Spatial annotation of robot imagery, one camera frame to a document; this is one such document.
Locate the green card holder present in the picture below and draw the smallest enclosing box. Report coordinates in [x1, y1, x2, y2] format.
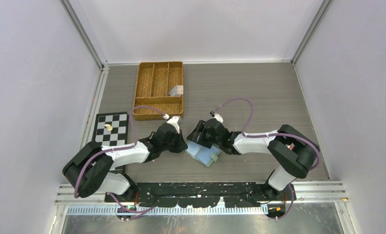
[185, 141, 222, 167]

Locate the stack of cards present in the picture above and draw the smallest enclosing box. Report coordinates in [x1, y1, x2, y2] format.
[168, 85, 184, 97]

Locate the woven wicker divided tray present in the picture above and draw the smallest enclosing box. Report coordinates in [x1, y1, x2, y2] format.
[133, 61, 184, 117]

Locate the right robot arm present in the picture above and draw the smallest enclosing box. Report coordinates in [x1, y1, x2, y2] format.
[187, 118, 321, 200]

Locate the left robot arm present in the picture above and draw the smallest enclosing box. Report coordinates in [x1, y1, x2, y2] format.
[62, 123, 188, 202]

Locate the black white chessboard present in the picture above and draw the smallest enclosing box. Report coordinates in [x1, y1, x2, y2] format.
[91, 112, 128, 146]

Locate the cream chess piece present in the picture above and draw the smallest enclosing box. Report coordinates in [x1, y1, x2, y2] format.
[104, 124, 113, 131]

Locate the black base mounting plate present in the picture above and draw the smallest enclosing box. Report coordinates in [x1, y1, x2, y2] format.
[115, 182, 296, 208]

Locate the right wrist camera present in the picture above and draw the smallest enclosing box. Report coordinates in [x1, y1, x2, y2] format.
[210, 111, 223, 123]

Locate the aluminium front rail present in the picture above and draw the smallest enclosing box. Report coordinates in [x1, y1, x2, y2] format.
[54, 180, 348, 206]

